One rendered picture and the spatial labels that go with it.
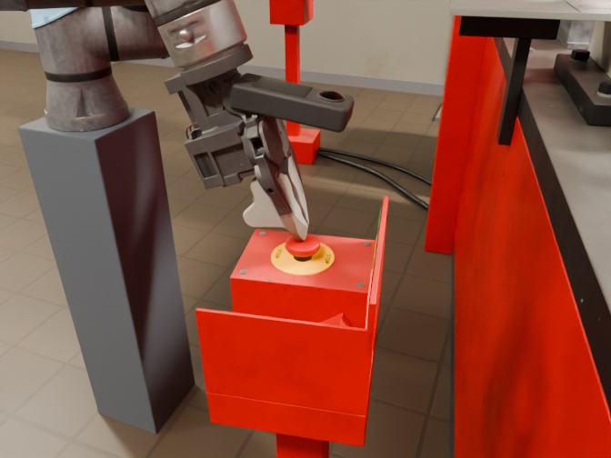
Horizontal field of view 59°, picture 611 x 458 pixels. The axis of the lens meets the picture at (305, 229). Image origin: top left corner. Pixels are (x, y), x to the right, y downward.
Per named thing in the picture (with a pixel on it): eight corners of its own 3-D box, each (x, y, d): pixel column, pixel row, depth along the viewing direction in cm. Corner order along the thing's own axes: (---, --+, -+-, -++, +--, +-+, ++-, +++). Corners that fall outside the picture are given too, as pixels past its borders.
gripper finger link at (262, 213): (265, 248, 61) (233, 176, 57) (313, 237, 59) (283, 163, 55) (257, 263, 59) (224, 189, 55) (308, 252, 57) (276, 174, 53)
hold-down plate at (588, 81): (552, 70, 96) (556, 53, 94) (585, 72, 95) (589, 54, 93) (587, 125, 71) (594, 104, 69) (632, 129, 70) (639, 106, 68)
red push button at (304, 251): (289, 254, 64) (288, 228, 62) (322, 258, 63) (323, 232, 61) (282, 273, 60) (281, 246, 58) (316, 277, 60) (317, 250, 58)
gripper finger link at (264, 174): (283, 203, 58) (253, 129, 54) (298, 199, 57) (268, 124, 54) (273, 224, 54) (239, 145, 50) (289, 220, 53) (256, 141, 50)
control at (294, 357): (259, 304, 73) (253, 184, 63) (377, 318, 70) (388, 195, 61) (210, 423, 56) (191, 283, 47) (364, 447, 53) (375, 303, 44)
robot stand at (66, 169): (98, 413, 139) (16, 126, 100) (141, 366, 153) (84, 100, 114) (156, 434, 133) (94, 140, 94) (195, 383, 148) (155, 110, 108)
